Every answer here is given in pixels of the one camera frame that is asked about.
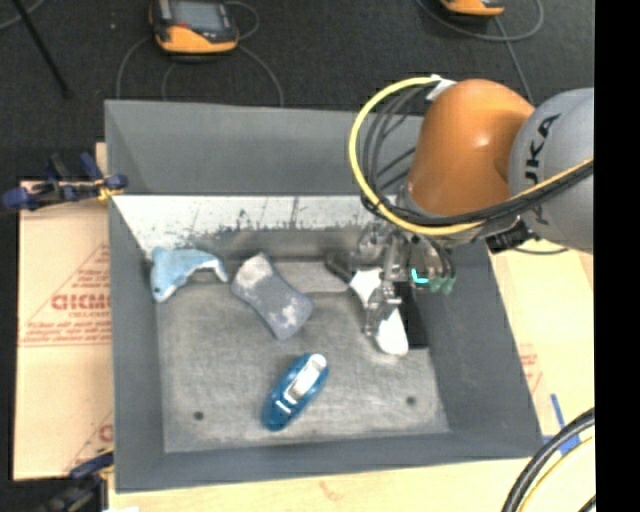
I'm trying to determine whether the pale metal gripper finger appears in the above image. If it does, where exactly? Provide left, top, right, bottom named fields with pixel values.
left=364, top=289, right=385, bottom=337
left=380, top=278, right=404, bottom=310

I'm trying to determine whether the grey-blue sponge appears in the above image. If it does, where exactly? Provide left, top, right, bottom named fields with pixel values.
left=229, top=251, right=316, bottom=342

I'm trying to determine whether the grey metal bin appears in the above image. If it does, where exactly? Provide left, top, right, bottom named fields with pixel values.
left=103, top=98, right=544, bottom=492

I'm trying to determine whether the light blue toy dolphin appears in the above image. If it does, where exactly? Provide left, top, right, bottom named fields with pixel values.
left=149, top=245, right=230, bottom=304

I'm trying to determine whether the brown cardboard board, red print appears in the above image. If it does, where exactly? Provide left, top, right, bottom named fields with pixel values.
left=12, top=141, right=595, bottom=512

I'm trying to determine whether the white curved object, black handle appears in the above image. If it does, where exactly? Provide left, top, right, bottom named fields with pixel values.
left=325, top=255, right=411, bottom=357

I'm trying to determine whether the black cylinder on white bracket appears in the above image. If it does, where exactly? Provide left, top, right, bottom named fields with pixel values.
left=483, top=219, right=533, bottom=253

